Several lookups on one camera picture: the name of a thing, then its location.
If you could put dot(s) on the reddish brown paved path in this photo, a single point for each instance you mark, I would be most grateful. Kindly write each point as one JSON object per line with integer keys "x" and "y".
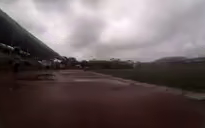
{"x": 90, "y": 103}

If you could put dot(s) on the pale low buildings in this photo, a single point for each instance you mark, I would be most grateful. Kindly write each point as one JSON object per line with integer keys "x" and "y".
{"x": 50, "y": 62}

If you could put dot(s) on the pale kerb strip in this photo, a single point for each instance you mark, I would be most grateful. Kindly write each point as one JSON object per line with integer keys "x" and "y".
{"x": 163, "y": 88}

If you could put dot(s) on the dark green grass field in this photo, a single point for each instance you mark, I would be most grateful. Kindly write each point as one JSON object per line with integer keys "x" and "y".
{"x": 170, "y": 76}

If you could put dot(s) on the large dark building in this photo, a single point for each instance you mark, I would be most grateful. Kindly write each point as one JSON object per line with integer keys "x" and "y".
{"x": 13, "y": 36}

